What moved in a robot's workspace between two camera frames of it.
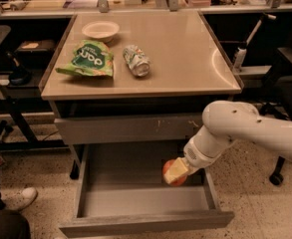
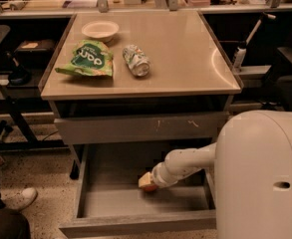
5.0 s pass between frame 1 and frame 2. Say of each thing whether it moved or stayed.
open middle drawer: stayed
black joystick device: stayed
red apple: moved
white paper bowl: stayed
